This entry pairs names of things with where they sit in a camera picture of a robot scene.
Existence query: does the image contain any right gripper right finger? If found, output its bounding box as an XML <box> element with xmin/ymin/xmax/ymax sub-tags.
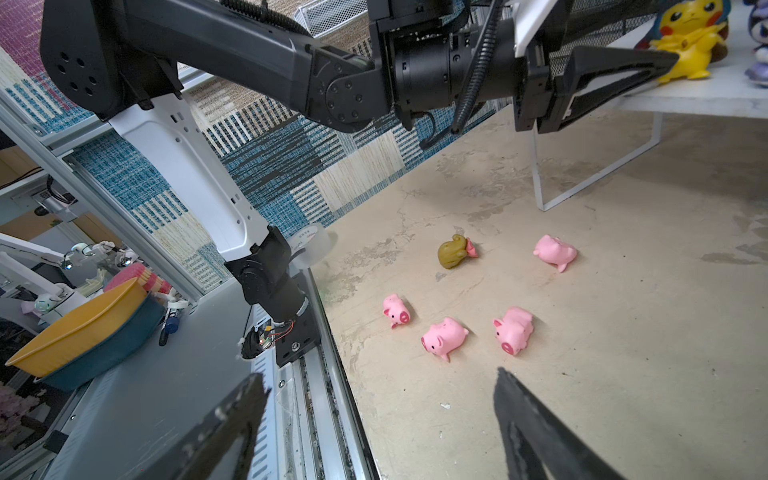
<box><xmin>493</xmin><ymin>368</ymin><xmax>622</xmax><ymax>479</ymax></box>

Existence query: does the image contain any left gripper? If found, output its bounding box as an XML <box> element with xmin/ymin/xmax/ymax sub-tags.
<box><xmin>513</xmin><ymin>17</ymin><xmax>679</xmax><ymax>134</ymax></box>

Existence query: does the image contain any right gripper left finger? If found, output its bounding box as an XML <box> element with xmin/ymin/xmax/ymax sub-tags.
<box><xmin>138</xmin><ymin>373</ymin><xmax>270</xmax><ymax>479</ymax></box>

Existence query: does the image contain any yellow blue figure toy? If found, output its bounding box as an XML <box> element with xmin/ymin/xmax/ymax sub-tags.
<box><xmin>635</xmin><ymin>0</ymin><xmax>731</xmax><ymax>84</ymax></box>

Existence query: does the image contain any black-eared figure toy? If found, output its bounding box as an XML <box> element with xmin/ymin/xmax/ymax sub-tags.
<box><xmin>745</xmin><ymin>0</ymin><xmax>767</xmax><ymax>88</ymax></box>

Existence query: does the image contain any olive green toy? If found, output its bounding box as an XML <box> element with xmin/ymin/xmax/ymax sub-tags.
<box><xmin>437</xmin><ymin>234</ymin><xmax>479</xmax><ymax>269</ymax></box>

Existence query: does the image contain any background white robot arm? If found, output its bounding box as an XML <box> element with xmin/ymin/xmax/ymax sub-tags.
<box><xmin>1</xmin><ymin>234</ymin><xmax>140</xmax><ymax>320</ymax></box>

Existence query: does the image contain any white two-tier shelf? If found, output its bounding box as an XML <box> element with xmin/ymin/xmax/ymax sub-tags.
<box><xmin>530</xmin><ymin>1</ymin><xmax>767</xmax><ymax>212</ymax></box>

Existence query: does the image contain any pink pig toy middle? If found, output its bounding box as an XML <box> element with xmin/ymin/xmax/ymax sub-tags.
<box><xmin>493</xmin><ymin>306</ymin><xmax>534</xmax><ymax>356</ymax></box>

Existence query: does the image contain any pink pig toy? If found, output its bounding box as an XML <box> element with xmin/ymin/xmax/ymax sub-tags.
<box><xmin>421</xmin><ymin>317</ymin><xmax>469</xmax><ymax>362</ymax></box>
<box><xmin>533</xmin><ymin>234</ymin><xmax>578</xmax><ymax>273</ymax></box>
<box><xmin>382</xmin><ymin>294</ymin><xmax>411</xmax><ymax>329</ymax></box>
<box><xmin>493</xmin><ymin>306</ymin><xmax>534</xmax><ymax>356</ymax></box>

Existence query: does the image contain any pink pig toy lower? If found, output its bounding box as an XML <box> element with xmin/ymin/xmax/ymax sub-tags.
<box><xmin>421</xmin><ymin>317</ymin><xmax>469</xmax><ymax>362</ymax></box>

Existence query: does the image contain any teal plastic bowl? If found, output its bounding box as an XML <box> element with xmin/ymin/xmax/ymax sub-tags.
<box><xmin>35</xmin><ymin>297</ymin><xmax>166</xmax><ymax>391</ymax></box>

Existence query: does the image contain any pink pig toy far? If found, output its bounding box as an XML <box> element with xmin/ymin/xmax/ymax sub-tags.
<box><xmin>533</xmin><ymin>234</ymin><xmax>578</xmax><ymax>273</ymax></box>

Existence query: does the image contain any pink pig toy left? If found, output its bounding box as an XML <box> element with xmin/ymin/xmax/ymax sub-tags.
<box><xmin>382</xmin><ymin>294</ymin><xmax>411</xmax><ymax>329</ymax></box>

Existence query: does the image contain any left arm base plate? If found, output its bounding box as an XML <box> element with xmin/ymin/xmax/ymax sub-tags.
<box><xmin>238</xmin><ymin>305</ymin><xmax>320</xmax><ymax>368</ymax></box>

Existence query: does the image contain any white wire mesh basket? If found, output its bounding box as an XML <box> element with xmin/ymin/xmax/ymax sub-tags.
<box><xmin>294</xmin><ymin>0</ymin><xmax>368</xmax><ymax>38</ymax></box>

